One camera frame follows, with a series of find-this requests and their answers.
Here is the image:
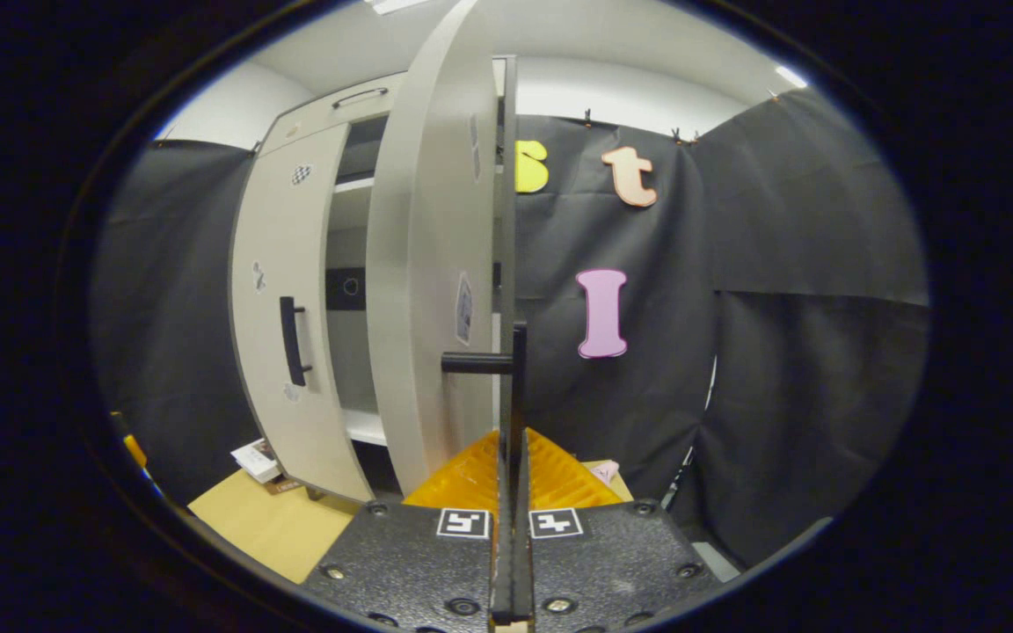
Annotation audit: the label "shoe cabinet door square stickers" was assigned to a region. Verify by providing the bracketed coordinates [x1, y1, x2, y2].
[364, 0, 529, 498]

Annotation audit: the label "printed photo booklet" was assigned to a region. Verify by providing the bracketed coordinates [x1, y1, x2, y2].
[231, 438, 284, 484]

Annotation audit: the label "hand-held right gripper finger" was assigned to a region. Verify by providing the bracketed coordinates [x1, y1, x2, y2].
[513, 427, 724, 633]
[300, 429, 514, 633]

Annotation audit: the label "grey double-door shoe cabinet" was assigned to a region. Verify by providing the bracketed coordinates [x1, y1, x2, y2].
[230, 55, 521, 515]

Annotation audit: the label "black backdrop cloth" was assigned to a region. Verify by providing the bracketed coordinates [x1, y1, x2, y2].
[89, 88, 929, 572]

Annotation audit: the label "grey cabinet drawer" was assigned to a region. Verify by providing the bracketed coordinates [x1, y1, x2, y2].
[256, 73, 406, 157]

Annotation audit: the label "shoe cabinet door checkered sticker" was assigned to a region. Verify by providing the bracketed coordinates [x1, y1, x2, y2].
[230, 123, 375, 504]

